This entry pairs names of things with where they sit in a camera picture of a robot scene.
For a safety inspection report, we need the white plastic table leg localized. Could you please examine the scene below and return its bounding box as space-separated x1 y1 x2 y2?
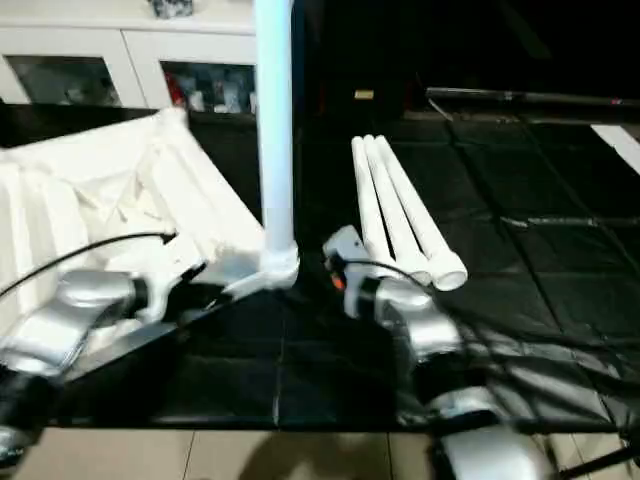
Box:
362 136 439 289
375 135 469 293
350 137 413 287
253 0 300 273

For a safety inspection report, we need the red bottle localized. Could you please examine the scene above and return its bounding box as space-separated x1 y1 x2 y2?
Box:
170 72 189 109

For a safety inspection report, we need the black metal stand tube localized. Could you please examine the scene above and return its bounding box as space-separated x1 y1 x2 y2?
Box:
555 445 640 480

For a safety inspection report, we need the white edge strip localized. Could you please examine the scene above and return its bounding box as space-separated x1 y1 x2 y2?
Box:
590 124 640 173

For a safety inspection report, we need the black metal rail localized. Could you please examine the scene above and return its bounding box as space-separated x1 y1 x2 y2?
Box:
425 88 640 111

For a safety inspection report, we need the grey object on cabinet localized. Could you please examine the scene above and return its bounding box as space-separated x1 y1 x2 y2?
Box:
148 0 195 20

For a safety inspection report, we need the white glass-door cabinet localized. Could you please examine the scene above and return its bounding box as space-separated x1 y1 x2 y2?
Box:
0 0 263 113

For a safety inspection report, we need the white plastic table top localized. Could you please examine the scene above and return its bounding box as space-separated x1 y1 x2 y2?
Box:
0 108 301 386

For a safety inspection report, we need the black work mat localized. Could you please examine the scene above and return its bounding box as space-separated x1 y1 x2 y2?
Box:
0 100 640 433

